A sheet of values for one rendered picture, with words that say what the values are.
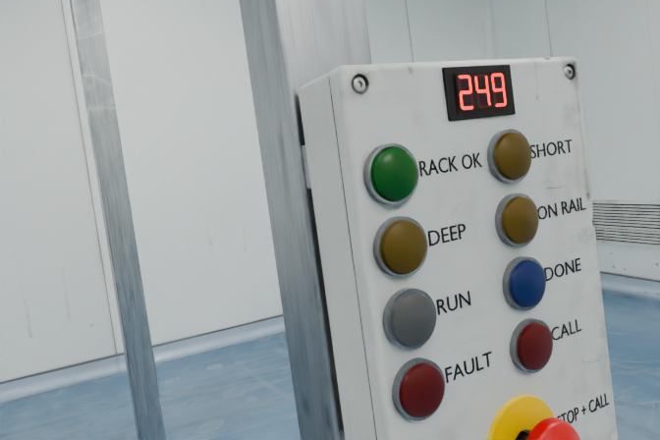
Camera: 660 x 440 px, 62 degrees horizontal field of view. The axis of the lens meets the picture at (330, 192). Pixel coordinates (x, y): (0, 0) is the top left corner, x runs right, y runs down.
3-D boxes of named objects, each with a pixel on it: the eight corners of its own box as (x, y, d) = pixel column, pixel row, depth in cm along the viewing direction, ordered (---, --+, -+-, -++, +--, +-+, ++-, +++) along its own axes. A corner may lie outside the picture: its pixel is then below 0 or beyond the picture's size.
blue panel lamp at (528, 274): (552, 302, 31) (547, 254, 31) (518, 314, 30) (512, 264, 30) (541, 301, 32) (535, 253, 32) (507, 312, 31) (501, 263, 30)
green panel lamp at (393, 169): (424, 197, 27) (417, 141, 27) (378, 206, 26) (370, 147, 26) (414, 197, 28) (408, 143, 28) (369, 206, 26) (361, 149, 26)
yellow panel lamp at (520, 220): (545, 240, 31) (539, 192, 31) (510, 249, 30) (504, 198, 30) (534, 240, 32) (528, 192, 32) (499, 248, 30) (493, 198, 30)
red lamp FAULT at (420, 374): (451, 411, 28) (445, 357, 27) (407, 429, 26) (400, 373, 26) (441, 405, 28) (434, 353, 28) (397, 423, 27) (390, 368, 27)
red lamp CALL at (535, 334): (559, 364, 31) (554, 317, 31) (525, 379, 30) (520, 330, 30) (548, 360, 32) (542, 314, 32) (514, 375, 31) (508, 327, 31)
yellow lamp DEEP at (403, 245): (434, 269, 27) (427, 214, 27) (388, 282, 26) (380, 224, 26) (423, 268, 28) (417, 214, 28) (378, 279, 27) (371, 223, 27)
